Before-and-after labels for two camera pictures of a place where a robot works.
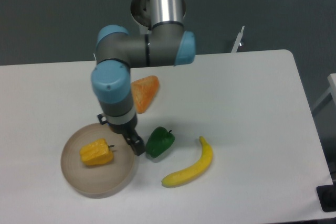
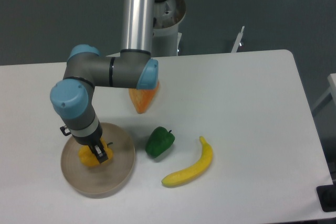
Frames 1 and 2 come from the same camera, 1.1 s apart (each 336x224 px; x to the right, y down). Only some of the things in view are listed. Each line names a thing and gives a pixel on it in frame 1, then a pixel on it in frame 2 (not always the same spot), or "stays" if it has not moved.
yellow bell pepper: x=96 y=153 stays
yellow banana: x=192 y=173 stays
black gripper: x=124 y=128 -> x=92 y=140
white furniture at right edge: x=332 y=80 stays
